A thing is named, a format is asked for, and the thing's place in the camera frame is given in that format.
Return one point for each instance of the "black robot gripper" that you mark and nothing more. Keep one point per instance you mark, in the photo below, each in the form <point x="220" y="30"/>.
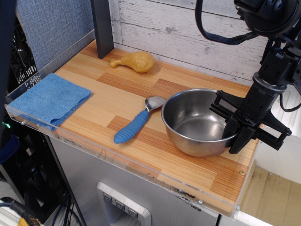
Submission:
<point x="250" y="118"/>

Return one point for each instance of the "stainless steel pot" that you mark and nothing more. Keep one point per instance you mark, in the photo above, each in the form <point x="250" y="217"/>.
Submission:
<point x="192" y="127"/>

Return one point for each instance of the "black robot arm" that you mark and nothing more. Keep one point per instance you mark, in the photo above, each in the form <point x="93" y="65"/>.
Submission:
<point x="280" y="22"/>

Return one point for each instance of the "yellow toy chicken drumstick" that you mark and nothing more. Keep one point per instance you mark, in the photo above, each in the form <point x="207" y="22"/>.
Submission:
<point x="139" y="61"/>

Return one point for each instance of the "silver toy fridge dispenser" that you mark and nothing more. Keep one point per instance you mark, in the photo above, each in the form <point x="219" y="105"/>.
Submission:
<point x="121" y="210"/>

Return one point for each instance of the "blue folded cloth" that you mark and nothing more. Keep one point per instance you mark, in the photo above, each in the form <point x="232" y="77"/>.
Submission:
<point x="50" y="102"/>

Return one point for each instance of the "black plastic crate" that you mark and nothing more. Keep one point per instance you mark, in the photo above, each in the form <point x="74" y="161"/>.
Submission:
<point x="22" y="61"/>

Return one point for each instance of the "clear acrylic table guard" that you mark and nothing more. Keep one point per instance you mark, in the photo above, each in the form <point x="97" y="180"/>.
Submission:
<point x="149" y="168"/>

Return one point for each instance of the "blue handled peeler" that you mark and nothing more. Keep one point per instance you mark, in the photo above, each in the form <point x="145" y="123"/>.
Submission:
<point x="130" y="130"/>

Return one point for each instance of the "dark grey vertical post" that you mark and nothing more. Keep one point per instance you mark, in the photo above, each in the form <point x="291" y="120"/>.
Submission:
<point x="102" y="25"/>

